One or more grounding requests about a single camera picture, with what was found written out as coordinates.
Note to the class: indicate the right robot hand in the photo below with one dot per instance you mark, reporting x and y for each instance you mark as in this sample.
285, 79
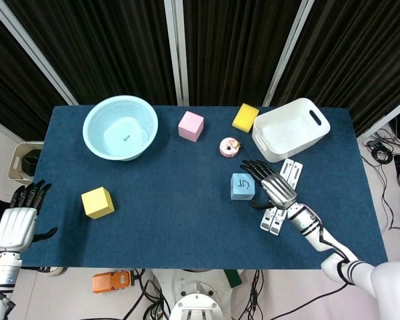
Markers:
280, 191

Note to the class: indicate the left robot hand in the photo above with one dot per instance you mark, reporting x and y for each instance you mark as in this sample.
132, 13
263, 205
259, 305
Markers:
15, 226

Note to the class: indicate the light blue numbered cube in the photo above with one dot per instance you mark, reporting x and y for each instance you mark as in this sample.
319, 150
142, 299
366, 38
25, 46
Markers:
241, 186

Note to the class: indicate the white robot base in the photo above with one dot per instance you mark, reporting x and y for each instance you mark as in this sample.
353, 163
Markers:
200, 296

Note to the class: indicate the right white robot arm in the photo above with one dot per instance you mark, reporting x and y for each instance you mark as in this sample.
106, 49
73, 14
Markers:
336, 253

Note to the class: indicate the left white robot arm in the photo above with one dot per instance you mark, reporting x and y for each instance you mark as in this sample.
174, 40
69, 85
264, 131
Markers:
1, 280

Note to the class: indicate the white folding stand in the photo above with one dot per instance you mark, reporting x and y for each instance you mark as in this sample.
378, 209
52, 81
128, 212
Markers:
295, 171

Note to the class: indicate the white plastic storage bin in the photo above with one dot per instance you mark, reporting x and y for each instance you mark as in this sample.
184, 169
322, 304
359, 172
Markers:
286, 133

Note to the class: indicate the pink toy donut cake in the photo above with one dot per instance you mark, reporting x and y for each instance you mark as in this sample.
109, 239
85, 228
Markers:
229, 148

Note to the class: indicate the beige plastic bin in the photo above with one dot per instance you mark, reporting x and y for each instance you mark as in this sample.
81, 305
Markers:
23, 160

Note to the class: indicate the yellow sponge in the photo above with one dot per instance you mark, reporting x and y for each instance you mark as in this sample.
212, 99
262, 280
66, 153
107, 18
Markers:
245, 117

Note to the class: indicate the yellow foam cube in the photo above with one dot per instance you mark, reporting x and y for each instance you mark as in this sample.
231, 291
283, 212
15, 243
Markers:
97, 203

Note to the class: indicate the blue tablecloth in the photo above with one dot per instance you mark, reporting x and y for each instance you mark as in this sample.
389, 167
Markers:
170, 200

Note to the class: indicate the pink foam cube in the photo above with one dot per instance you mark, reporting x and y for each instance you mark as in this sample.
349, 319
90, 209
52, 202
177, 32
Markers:
190, 126

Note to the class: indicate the orange foot pedal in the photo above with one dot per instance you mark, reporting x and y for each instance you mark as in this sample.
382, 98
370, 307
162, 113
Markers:
111, 282

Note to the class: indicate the light blue plastic basin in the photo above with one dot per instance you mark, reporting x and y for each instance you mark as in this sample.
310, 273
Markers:
120, 133

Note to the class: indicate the black pleated curtain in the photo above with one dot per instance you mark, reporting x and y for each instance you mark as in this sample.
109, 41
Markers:
113, 43

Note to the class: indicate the white metal frame post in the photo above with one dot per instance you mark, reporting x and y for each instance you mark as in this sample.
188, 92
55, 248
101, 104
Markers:
290, 50
33, 53
177, 50
386, 121

